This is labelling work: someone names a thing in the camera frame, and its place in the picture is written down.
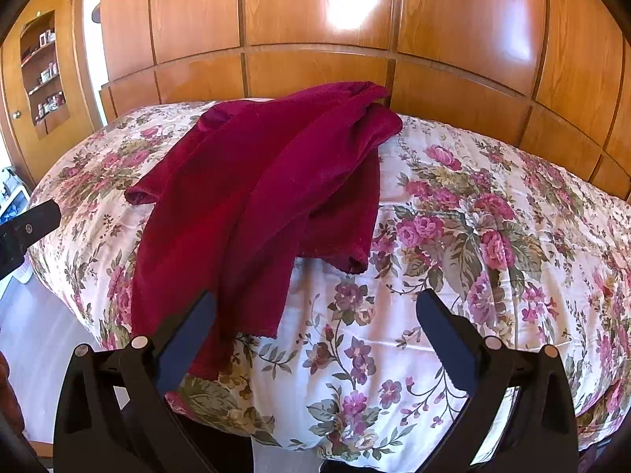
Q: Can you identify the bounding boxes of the cluttered side table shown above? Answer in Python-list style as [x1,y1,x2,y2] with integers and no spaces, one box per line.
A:
[0,167,30,224]

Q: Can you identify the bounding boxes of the dark red knit garment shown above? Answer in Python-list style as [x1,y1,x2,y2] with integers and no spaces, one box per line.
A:
[125,81,402,380]

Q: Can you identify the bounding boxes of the floral quilted bedspread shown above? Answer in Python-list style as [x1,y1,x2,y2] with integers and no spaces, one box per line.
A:
[26,99,631,472]

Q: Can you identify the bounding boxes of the wooden shelf cabinet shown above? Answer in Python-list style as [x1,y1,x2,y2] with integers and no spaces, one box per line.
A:
[1,0,102,185]

